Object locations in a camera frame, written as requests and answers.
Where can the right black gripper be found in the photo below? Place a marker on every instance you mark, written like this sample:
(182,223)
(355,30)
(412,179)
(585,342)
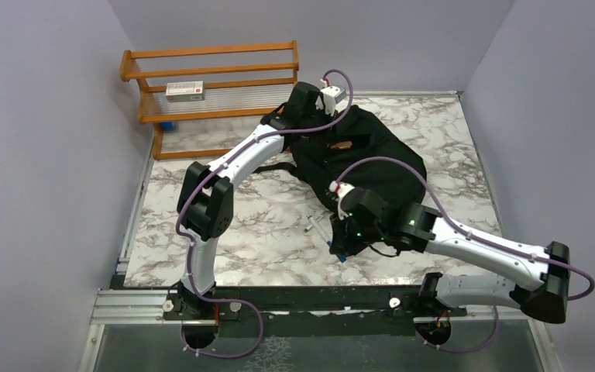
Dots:
(341,242)

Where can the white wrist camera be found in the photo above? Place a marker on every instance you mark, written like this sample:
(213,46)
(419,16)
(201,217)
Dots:
(340,190)
(329,96)

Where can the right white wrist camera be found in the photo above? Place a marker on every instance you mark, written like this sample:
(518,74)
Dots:
(340,190)

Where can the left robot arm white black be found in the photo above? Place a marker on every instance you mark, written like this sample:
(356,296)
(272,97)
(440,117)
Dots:
(207,196)

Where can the blue object under shelf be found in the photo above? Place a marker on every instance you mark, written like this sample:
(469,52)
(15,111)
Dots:
(166,126)

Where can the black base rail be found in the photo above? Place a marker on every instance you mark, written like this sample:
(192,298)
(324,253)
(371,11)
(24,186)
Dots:
(306,311)

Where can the copper orange pen case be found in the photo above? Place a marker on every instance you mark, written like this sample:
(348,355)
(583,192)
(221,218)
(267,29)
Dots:
(344,145)

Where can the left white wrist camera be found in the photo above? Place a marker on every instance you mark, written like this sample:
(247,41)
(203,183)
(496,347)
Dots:
(329,96)

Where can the wooden shelf rack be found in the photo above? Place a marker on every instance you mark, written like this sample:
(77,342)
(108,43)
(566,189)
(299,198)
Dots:
(228,92)

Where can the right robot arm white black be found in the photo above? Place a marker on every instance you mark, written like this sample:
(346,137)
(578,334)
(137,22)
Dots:
(533,279)

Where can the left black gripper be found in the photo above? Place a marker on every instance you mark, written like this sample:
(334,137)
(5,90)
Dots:
(325,134)

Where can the white red box on shelf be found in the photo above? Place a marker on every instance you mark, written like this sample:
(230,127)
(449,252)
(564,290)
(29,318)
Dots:
(187,91)

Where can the blue capped marker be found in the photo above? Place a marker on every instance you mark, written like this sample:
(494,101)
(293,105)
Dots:
(324,235)

